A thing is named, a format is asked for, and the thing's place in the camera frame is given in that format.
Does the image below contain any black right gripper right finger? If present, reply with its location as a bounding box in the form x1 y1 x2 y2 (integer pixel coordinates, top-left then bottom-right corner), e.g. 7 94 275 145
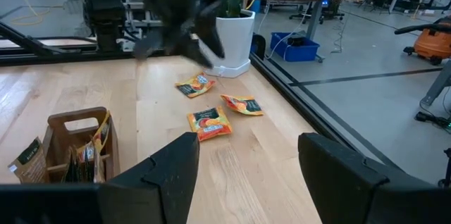
297 132 451 224

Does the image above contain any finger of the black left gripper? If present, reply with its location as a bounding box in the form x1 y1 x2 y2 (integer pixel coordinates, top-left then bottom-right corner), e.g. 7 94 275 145
183 0 226 70
132 30 166 61

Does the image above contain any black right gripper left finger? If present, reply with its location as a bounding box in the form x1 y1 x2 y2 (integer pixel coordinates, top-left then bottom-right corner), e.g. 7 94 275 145
97 132 200 224

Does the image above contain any orange tea packet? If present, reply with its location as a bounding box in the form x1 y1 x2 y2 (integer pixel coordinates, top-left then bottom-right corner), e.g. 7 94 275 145
175 72 216 99
221 94 264 116
187 106 233 142

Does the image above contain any yellow tea packet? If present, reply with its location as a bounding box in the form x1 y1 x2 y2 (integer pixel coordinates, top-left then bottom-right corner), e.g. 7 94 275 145
75 110 112 182

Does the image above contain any wooden three-compartment tray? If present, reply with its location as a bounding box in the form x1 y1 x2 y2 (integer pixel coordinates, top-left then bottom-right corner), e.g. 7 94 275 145
42 106 121 185

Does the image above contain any white hexagonal plant pot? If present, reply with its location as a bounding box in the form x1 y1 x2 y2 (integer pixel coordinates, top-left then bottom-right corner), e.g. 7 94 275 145
203 8 257 79

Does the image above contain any large blue bin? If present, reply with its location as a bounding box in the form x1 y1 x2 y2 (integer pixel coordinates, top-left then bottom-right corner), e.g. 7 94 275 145
270 32 321 63

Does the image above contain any grey metal desk leg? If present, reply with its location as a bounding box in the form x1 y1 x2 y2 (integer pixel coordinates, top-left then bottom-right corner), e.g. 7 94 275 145
420 69 451 107

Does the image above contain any orange shop vacuum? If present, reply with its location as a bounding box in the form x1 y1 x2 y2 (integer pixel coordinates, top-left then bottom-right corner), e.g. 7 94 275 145
393 18 451 66

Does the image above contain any white cable in bin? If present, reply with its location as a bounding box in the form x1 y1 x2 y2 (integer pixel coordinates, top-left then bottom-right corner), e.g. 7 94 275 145
264 4 313 60

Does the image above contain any black aluminium table frame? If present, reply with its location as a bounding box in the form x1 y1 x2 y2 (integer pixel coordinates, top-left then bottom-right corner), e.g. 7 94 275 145
0 21 401 170

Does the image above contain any black floor cable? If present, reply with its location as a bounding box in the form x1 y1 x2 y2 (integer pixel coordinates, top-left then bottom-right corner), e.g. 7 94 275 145
414 89 451 130

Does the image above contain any yellow floor cable coil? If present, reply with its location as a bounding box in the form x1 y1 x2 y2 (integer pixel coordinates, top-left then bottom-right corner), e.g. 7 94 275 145
9 0 64 27

